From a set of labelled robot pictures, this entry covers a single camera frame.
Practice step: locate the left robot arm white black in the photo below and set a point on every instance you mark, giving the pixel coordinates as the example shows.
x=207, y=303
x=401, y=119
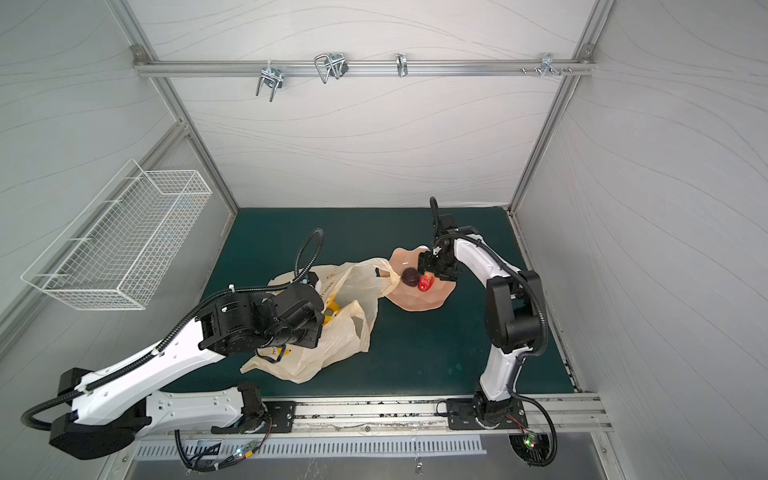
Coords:
x=98, y=413

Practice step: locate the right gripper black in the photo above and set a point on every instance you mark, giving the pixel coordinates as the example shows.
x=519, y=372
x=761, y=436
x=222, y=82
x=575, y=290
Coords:
x=429, y=264

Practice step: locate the metal hook clamp left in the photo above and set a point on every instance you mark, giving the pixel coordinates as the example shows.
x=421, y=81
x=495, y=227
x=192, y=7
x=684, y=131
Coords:
x=270, y=80

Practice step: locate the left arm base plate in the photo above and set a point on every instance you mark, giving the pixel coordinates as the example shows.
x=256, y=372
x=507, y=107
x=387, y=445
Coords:
x=279, y=417

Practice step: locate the metal ring clamp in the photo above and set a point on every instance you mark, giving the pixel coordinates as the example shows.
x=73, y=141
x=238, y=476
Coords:
x=401, y=65

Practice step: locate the white wire basket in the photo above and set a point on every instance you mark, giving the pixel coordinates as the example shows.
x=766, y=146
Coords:
x=113, y=255

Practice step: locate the metal hook clamp middle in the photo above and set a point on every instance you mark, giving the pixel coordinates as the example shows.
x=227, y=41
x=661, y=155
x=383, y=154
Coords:
x=331, y=65

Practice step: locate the pink wavy fruit plate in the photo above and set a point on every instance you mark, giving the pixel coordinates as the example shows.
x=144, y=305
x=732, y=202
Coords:
x=409, y=298

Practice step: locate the red apple right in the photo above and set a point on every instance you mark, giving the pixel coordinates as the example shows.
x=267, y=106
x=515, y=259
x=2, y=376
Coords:
x=425, y=282

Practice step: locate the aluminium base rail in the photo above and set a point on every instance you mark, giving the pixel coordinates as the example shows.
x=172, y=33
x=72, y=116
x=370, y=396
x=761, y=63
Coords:
x=369, y=416

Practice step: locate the green table mat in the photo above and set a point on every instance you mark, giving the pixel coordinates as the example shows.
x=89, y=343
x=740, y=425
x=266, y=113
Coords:
x=439, y=352

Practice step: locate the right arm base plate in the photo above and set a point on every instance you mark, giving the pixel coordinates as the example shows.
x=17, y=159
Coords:
x=465, y=414

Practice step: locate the metal hook clamp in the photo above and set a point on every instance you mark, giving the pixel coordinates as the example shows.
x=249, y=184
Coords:
x=331, y=65
x=270, y=80

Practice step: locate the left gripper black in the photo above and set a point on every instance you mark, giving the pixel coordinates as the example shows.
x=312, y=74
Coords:
x=313, y=318

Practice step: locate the metal bracket clamp right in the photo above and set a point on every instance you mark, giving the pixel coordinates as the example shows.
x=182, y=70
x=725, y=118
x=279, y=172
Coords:
x=546, y=67

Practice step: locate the cream banana print plastic bag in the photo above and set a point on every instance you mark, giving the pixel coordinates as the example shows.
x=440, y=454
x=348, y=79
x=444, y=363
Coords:
x=351, y=293

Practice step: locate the aluminium crossbar rail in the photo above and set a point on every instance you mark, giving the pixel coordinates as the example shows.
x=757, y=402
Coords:
x=357, y=68

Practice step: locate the dark purple plum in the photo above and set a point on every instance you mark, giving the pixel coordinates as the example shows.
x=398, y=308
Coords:
x=410, y=277

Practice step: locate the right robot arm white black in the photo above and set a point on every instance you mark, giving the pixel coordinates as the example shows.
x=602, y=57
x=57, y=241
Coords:
x=515, y=319

